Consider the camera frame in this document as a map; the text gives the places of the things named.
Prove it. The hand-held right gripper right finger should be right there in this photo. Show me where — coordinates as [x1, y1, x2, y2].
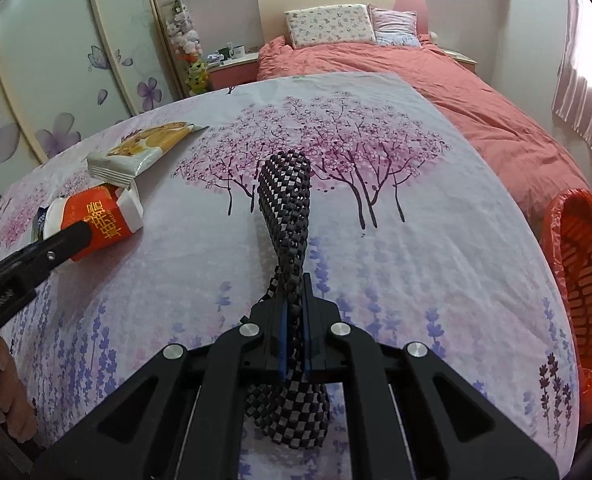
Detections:
[303, 295, 559, 480]

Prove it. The person's left hand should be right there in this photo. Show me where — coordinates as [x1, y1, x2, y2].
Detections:
[0, 337, 38, 444]

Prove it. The yellow snack wrapper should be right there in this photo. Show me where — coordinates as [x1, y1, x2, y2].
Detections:
[107, 121, 211, 157]

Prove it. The green plush toy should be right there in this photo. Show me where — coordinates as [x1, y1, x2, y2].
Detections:
[184, 57, 211, 96]

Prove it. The orange trash basket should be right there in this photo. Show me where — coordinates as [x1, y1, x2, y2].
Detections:
[540, 187, 592, 425]

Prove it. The beige headboard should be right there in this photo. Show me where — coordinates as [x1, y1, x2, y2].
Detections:
[256, 0, 397, 50]

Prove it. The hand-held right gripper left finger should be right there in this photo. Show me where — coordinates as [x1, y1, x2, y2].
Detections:
[31, 294, 291, 480]

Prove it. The striped pink pillow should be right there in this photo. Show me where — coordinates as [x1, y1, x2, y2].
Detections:
[368, 4, 423, 49]

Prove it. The floral printed blanket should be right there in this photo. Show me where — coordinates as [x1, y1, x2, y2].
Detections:
[0, 72, 577, 480]

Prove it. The beige nightstand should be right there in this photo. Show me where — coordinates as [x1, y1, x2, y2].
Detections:
[438, 47, 479, 74]

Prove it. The clear tube of plush toys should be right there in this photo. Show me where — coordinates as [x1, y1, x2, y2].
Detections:
[163, 0, 207, 69]

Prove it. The wardrobe with purple flowers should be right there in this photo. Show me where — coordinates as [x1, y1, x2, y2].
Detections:
[0, 0, 187, 241]

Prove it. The black checkered hair band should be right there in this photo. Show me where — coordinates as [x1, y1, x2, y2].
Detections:
[245, 149, 333, 452]

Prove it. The pink curtain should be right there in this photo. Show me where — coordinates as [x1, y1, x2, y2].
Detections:
[550, 0, 592, 162]

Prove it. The coral red bedspread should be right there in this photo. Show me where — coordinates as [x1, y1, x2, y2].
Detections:
[256, 35, 592, 222]

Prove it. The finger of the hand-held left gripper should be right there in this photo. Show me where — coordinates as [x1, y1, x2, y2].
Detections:
[10, 220, 93, 275]

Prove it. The floral white pillow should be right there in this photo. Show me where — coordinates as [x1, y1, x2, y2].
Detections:
[284, 3, 377, 51]

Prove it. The pink nightstand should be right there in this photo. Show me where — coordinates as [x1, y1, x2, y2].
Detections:
[206, 55, 259, 92]

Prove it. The white snack packet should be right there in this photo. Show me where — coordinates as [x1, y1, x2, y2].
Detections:
[86, 139, 163, 187]

